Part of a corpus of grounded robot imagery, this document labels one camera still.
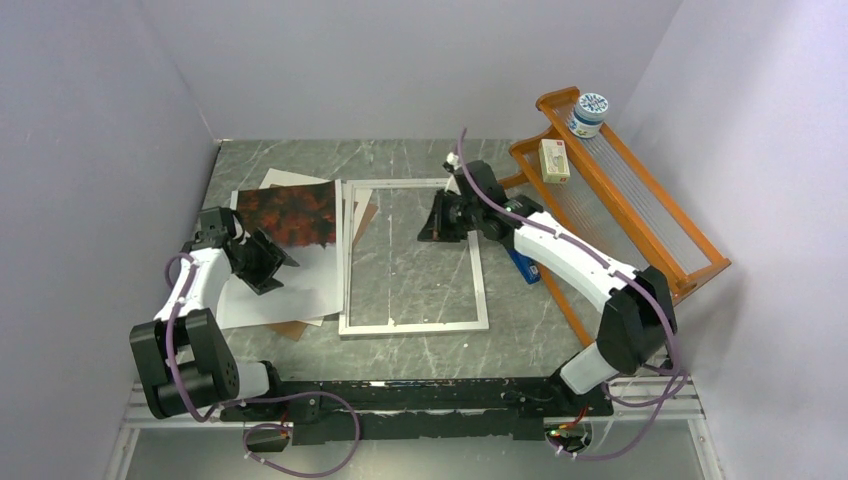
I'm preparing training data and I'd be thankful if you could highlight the purple cable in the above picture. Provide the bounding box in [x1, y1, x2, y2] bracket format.
[164, 251, 364, 480]
[457, 127, 692, 463]

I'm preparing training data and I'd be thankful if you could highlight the red and white photo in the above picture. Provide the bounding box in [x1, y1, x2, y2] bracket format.
[216, 180, 344, 329]

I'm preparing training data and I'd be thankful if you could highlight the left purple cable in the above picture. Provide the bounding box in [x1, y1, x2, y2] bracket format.
[164, 251, 364, 480]

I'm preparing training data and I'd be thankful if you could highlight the small cream box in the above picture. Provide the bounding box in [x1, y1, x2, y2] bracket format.
[538, 139, 571, 184]

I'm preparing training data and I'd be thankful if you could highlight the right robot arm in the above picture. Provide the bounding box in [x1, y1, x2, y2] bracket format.
[418, 154, 677, 415]

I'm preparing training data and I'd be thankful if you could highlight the blue white round jar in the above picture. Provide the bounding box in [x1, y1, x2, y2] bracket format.
[567, 93, 610, 139]

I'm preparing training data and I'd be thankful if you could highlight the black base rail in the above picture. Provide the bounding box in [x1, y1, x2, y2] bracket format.
[219, 375, 614, 446]

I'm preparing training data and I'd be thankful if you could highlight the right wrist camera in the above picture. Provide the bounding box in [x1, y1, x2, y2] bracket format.
[443, 151, 463, 195]

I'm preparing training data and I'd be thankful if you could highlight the blue stapler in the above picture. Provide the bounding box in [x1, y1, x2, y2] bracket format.
[507, 249, 541, 285]

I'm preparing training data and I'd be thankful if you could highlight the orange wooden shelf rack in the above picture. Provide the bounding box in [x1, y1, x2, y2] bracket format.
[486, 86, 732, 346]

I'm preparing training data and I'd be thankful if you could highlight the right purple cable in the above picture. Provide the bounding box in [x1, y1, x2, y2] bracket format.
[457, 127, 692, 463]

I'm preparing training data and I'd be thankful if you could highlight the brown backing board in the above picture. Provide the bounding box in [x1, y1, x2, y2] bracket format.
[268, 202, 378, 342]

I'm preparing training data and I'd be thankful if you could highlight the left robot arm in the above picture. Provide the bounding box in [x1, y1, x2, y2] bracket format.
[129, 207, 297, 422]

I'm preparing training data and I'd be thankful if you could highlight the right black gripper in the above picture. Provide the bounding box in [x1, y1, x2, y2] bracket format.
[417, 189, 482, 243]

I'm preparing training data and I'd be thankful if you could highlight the white picture frame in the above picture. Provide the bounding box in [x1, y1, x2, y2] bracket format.
[338, 178, 490, 339]

